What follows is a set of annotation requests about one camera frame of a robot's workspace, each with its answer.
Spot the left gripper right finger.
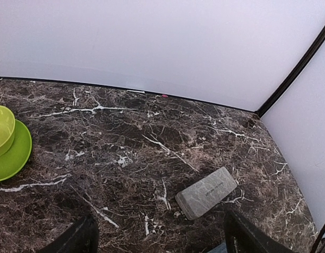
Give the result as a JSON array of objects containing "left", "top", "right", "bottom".
[{"left": 224, "top": 211, "right": 292, "bottom": 253}]

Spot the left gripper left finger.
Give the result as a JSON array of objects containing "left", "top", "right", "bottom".
[{"left": 37, "top": 215, "right": 99, "bottom": 252}]

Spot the teal glasses case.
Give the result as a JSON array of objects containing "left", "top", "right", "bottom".
[
  {"left": 175, "top": 167, "right": 237, "bottom": 220},
  {"left": 209, "top": 242, "right": 227, "bottom": 253}
]

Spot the green plate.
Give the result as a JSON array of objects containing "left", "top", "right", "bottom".
[{"left": 0, "top": 120, "right": 32, "bottom": 182}]

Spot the green bowl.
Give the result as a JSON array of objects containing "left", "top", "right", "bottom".
[{"left": 0, "top": 105, "right": 16, "bottom": 156}]

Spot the right black frame post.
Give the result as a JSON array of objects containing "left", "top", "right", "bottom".
[{"left": 255, "top": 25, "right": 325, "bottom": 118}]

